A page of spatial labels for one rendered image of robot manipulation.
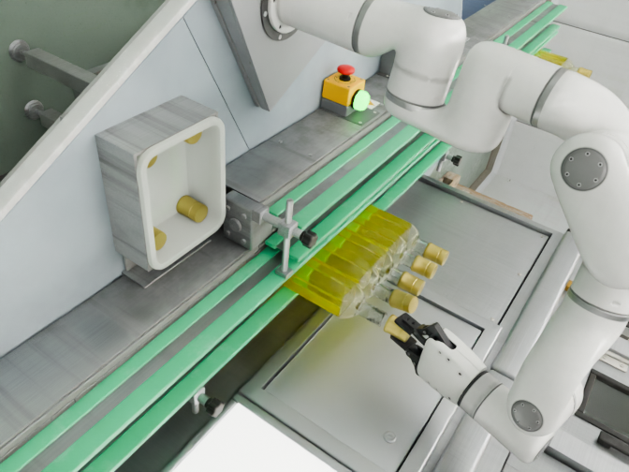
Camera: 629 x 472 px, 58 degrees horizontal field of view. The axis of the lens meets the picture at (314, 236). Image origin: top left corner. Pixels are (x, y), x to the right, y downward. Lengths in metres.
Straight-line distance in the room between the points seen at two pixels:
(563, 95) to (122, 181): 0.62
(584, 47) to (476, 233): 5.50
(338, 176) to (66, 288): 0.54
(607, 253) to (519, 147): 6.77
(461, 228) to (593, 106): 0.80
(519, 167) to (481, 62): 6.78
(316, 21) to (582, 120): 0.42
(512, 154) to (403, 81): 6.70
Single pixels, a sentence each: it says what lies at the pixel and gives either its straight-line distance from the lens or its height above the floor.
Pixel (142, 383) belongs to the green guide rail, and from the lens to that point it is 0.90.
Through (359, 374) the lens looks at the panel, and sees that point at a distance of 1.13.
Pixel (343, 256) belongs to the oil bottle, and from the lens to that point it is 1.11.
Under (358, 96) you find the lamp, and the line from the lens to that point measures 1.30.
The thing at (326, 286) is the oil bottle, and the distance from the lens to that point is 1.05.
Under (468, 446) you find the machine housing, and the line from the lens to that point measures 1.10.
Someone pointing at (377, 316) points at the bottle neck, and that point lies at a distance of 1.04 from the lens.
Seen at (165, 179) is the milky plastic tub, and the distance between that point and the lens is 0.97.
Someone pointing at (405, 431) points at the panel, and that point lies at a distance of 1.08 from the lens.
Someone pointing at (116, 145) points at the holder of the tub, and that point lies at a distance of 0.84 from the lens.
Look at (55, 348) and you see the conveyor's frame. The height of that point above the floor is 0.80.
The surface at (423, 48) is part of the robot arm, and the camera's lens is 0.88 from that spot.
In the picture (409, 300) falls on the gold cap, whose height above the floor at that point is 1.17.
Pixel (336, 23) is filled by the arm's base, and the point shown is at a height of 0.92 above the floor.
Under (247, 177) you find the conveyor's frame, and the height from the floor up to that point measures 0.81.
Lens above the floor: 1.37
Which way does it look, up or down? 23 degrees down
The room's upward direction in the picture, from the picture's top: 117 degrees clockwise
